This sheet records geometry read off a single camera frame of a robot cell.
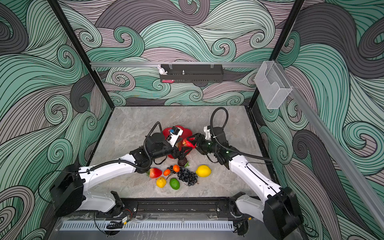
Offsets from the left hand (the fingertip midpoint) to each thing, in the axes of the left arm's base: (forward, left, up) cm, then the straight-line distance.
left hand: (187, 142), depth 75 cm
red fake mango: (-10, +18, -17) cm, 27 cm away
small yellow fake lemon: (-15, +14, -16) cm, 26 cm away
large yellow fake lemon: (-8, -10, -17) cm, 21 cm away
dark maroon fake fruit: (-4, +3, -16) cm, 17 cm away
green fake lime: (-15, +7, -18) cm, 24 cm away
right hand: (+1, -1, -1) cm, 1 cm away
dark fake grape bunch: (-12, 0, -16) cm, 20 cm away
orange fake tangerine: (-8, +6, -15) cm, 18 cm away
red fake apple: (-1, -1, +3) cm, 3 cm away
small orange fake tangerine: (-9, +12, -18) cm, 23 cm away
